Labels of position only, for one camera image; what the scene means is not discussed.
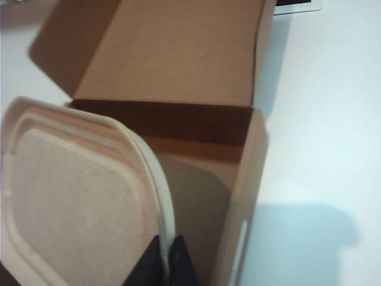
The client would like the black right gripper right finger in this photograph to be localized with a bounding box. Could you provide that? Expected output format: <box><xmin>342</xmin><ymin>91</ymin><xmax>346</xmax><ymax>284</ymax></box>
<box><xmin>168</xmin><ymin>234</ymin><xmax>199</xmax><ymax>286</ymax></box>

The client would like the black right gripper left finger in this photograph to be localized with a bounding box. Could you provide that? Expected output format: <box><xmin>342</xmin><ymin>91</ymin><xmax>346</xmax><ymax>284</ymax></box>
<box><xmin>124</xmin><ymin>234</ymin><xmax>166</xmax><ymax>286</ymax></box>

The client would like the beige fibre food container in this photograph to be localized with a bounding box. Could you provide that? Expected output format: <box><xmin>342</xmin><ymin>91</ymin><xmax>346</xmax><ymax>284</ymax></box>
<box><xmin>0</xmin><ymin>95</ymin><xmax>177</xmax><ymax>286</ymax></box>

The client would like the brown cardboard box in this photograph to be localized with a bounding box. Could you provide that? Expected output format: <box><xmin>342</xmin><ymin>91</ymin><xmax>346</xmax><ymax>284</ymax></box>
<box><xmin>28</xmin><ymin>0</ymin><xmax>270</xmax><ymax>286</ymax></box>

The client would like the black strip with white edge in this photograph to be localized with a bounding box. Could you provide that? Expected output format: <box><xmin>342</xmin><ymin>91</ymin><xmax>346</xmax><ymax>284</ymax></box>
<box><xmin>273</xmin><ymin>0</ymin><xmax>324</xmax><ymax>16</ymax></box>

